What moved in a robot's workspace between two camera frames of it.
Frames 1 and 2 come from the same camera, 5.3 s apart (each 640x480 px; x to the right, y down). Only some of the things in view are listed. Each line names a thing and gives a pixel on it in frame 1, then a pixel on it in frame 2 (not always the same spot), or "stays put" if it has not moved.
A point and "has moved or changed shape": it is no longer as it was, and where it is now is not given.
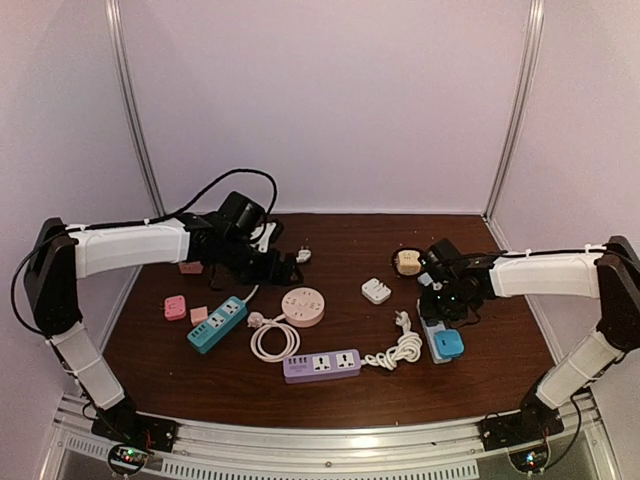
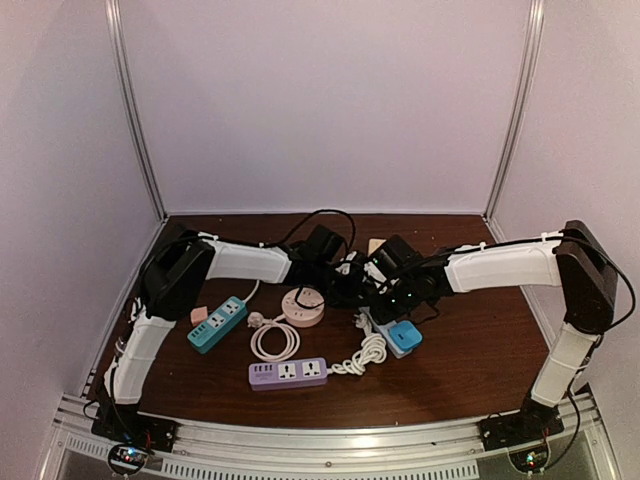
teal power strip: (218, 326) stays put
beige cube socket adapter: (408, 263) -> (374, 244)
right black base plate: (516, 429) stays put
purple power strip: (322, 366) has moved or changed shape
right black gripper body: (447, 308) -> (406, 301)
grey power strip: (429, 329) -> (385, 331)
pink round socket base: (303, 307) stays put
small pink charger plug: (199, 314) stays put
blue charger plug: (449, 343) has moved or changed shape
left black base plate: (136, 429) stays put
